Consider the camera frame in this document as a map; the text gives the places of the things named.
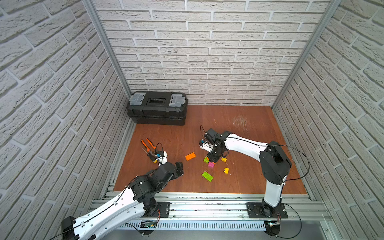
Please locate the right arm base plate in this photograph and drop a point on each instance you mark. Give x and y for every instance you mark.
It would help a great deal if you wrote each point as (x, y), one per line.
(263, 210)

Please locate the orange lego brick left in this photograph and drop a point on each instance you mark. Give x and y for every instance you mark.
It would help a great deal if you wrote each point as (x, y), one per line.
(190, 156)

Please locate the black plastic toolbox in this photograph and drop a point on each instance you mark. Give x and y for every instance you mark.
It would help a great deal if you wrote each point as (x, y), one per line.
(158, 108)

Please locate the orange handled pliers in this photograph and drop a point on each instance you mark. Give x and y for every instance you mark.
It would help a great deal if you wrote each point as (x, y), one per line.
(149, 147)

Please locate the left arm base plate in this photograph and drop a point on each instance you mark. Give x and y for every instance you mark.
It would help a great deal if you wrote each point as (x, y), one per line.
(162, 210)

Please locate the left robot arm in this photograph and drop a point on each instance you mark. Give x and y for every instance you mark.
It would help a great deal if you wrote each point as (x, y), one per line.
(135, 201)

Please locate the aluminium rail frame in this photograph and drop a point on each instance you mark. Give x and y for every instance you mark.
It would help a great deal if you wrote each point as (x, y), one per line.
(210, 211)

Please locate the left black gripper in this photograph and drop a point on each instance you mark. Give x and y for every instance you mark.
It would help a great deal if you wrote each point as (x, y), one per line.
(152, 156)

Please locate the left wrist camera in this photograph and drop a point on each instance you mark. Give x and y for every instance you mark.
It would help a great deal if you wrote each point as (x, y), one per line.
(159, 157)

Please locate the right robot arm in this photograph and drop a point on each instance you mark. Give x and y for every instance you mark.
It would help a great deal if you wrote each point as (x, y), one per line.
(275, 165)

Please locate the long green lego brick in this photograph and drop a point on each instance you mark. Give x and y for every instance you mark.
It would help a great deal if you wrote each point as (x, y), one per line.
(207, 176)

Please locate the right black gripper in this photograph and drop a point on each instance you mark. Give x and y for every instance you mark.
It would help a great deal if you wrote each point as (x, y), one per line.
(212, 159)

